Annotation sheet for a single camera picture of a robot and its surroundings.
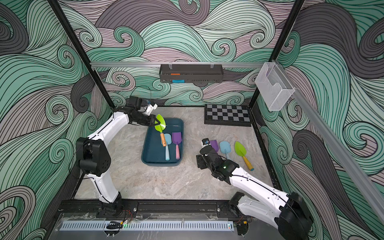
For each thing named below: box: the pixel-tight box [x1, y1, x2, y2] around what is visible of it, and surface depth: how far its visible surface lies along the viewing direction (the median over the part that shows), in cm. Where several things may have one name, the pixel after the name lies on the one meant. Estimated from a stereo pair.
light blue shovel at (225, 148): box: [219, 140, 231, 160], surface depth 100 cm
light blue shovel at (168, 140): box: [164, 133, 172, 161], surface depth 96 cm
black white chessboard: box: [204, 104, 252, 127], surface depth 112 cm
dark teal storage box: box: [141, 118, 185, 167], surface depth 96 cm
